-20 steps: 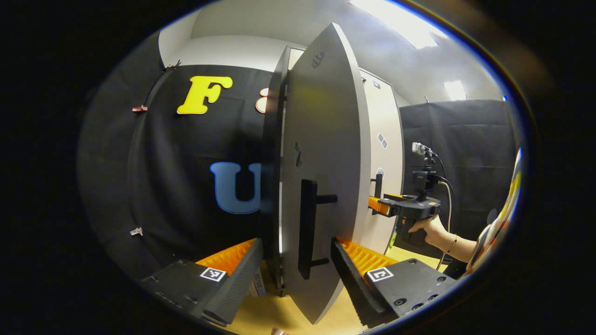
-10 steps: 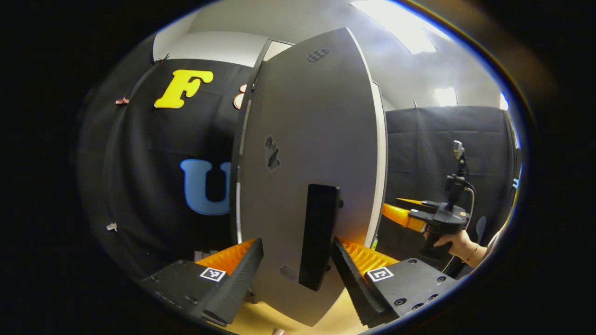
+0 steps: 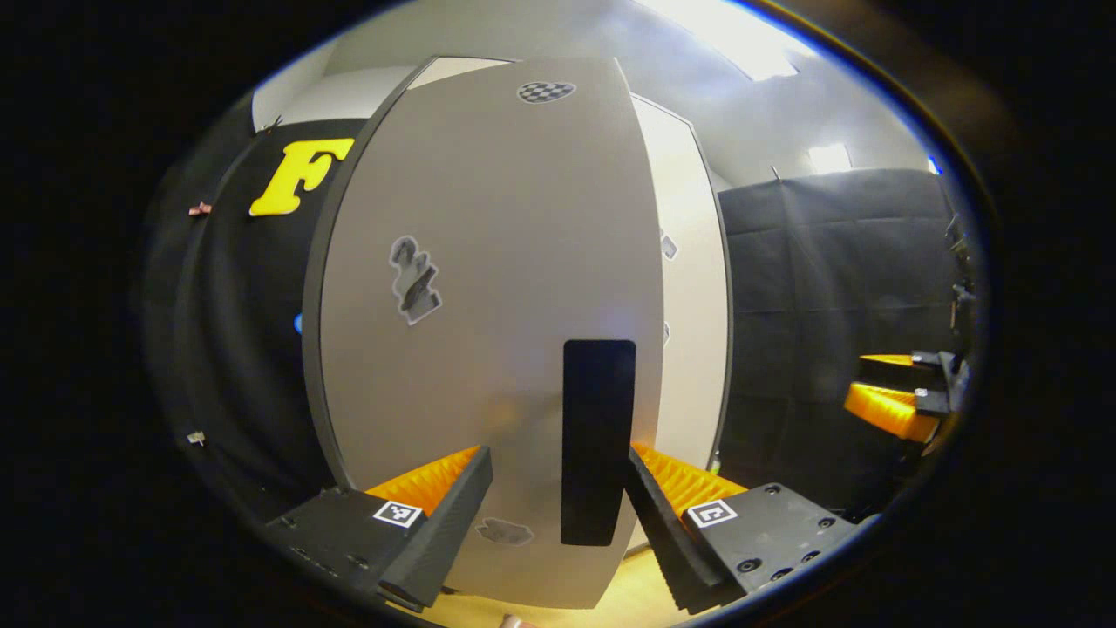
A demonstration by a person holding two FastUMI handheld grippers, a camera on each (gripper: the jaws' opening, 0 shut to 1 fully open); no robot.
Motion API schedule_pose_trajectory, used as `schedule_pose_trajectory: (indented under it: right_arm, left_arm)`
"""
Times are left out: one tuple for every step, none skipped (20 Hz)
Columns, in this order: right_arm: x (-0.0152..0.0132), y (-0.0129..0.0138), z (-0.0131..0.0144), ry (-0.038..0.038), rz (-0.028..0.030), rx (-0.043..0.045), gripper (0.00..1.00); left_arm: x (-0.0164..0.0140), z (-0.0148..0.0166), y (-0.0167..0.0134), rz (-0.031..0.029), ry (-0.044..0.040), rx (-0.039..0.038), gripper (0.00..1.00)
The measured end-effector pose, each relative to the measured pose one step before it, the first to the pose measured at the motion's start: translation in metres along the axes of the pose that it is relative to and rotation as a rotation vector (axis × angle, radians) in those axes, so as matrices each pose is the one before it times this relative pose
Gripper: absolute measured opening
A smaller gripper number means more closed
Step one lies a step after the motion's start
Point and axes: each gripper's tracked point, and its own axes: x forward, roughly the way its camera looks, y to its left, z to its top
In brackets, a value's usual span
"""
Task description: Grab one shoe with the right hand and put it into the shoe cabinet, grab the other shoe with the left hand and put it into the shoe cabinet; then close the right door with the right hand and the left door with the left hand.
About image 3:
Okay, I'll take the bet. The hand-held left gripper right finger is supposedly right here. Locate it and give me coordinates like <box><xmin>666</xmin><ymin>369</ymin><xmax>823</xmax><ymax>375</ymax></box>
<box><xmin>623</xmin><ymin>440</ymin><xmax>860</xmax><ymax>616</ymax></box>

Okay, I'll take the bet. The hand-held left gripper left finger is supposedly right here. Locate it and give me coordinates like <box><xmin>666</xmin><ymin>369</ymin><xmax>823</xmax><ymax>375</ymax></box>
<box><xmin>262</xmin><ymin>445</ymin><xmax>494</xmax><ymax>611</ymax></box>

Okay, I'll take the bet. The white cabinet door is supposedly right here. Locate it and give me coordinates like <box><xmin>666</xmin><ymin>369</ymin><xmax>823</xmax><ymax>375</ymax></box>
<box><xmin>301</xmin><ymin>57</ymin><xmax>668</xmax><ymax>611</ymax></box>
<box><xmin>632</xmin><ymin>131</ymin><xmax>733</xmax><ymax>555</ymax></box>

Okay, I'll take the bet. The black backdrop cloth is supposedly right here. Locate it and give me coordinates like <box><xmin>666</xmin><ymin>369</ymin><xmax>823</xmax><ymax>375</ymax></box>
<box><xmin>144</xmin><ymin>92</ymin><xmax>367</xmax><ymax>524</ymax></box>
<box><xmin>715</xmin><ymin>167</ymin><xmax>982</xmax><ymax>515</ymax></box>

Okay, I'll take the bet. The ceiling light panel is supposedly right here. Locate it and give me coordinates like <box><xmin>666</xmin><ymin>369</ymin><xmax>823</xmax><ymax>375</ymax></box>
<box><xmin>636</xmin><ymin>0</ymin><xmax>820</xmax><ymax>82</ymax></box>
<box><xmin>806</xmin><ymin>142</ymin><xmax>854</xmax><ymax>174</ymax></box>

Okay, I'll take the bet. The black rectangular door handle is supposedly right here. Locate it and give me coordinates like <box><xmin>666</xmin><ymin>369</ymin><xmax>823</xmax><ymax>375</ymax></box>
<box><xmin>561</xmin><ymin>339</ymin><xmax>637</xmax><ymax>548</ymax></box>

